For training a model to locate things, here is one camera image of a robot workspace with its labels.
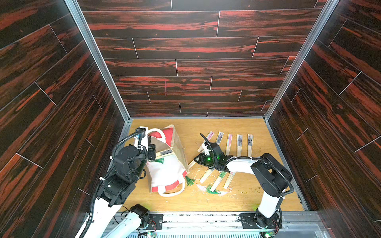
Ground folding fan pink tassel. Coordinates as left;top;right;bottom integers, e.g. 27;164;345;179
225;134;233;155

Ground green folding fan green tassel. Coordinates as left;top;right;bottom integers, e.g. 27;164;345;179
206;172;226;194

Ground folding fan purple print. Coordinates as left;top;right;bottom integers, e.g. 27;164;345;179
237;134;243;157

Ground folding fan dark blue print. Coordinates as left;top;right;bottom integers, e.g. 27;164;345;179
247;134;254;157

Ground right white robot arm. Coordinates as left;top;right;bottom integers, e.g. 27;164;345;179
193;141;294;228

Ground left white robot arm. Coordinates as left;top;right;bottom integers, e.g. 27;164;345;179
76;127;156;238

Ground fans inside tote bag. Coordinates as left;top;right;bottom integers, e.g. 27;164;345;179
153;149;174;164

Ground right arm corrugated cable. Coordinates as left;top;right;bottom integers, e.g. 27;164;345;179
199;133;295;198

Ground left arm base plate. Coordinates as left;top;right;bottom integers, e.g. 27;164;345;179
122;213;164;231

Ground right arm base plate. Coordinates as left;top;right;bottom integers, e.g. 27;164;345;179
238;212;282;230

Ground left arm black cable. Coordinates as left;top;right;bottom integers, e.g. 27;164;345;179
78;130;146;238

